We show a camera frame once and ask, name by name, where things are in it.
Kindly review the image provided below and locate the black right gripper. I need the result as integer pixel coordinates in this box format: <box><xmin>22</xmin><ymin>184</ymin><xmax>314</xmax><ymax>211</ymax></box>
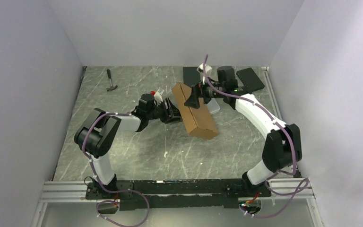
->
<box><xmin>185</xmin><ymin>75</ymin><xmax>225</xmax><ymax>109</ymax></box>

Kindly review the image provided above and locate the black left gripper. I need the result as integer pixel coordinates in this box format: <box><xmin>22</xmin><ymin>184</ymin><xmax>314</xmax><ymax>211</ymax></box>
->
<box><xmin>147</xmin><ymin>98</ymin><xmax>186</xmax><ymax>124</ymax></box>

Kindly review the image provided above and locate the brown cardboard box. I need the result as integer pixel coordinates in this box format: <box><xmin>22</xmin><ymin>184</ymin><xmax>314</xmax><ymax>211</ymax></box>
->
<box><xmin>172</xmin><ymin>82</ymin><xmax>219</xmax><ymax>140</ymax></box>

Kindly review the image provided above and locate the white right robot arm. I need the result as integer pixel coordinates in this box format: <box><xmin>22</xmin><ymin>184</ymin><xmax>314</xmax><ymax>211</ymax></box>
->
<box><xmin>184</xmin><ymin>64</ymin><xmax>302</xmax><ymax>196</ymax></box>

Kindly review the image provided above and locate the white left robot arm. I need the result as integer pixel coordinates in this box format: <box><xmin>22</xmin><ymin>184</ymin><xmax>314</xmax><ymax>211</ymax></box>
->
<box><xmin>74</xmin><ymin>93</ymin><xmax>182</xmax><ymax>199</ymax></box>

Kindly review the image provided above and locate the white grey router box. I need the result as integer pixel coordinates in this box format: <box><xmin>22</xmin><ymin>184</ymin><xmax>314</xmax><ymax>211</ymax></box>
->
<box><xmin>206</xmin><ymin>98</ymin><xmax>220</xmax><ymax>114</ymax></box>

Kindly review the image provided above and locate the small black box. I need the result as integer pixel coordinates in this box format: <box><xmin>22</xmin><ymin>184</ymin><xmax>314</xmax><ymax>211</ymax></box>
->
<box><xmin>182</xmin><ymin>67</ymin><xmax>201</xmax><ymax>87</ymax></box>

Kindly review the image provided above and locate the black hammer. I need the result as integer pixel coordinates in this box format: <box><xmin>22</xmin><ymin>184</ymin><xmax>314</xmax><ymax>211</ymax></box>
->
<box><xmin>106</xmin><ymin>69</ymin><xmax>118</xmax><ymax>92</ymax></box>

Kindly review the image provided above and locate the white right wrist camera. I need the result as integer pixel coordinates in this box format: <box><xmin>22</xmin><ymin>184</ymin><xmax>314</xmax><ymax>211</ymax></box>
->
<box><xmin>197</xmin><ymin>63</ymin><xmax>212</xmax><ymax>84</ymax></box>

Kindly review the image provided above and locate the black flat network switch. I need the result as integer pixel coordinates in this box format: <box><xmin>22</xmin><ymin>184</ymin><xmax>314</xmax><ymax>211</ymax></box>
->
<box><xmin>236</xmin><ymin>68</ymin><xmax>265</xmax><ymax>94</ymax></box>

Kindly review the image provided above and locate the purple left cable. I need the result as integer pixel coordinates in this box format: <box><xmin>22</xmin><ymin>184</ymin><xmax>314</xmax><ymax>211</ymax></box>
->
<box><xmin>81</xmin><ymin>113</ymin><xmax>151</xmax><ymax>227</ymax></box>

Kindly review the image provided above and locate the purple cable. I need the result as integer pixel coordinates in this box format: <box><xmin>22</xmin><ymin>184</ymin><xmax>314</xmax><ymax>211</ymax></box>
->
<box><xmin>201</xmin><ymin>54</ymin><xmax>309</xmax><ymax>219</ymax></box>
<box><xmin>81</xmin><ymin>113</ymin><xmax>151</xmax><ymax>227</ymax></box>

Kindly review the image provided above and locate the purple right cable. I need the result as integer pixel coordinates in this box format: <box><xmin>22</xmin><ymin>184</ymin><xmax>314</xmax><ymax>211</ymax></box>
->
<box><xmin>201</xmin><ymin>54</ymin><xmax>309</xmax><ymax>219</ymax></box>

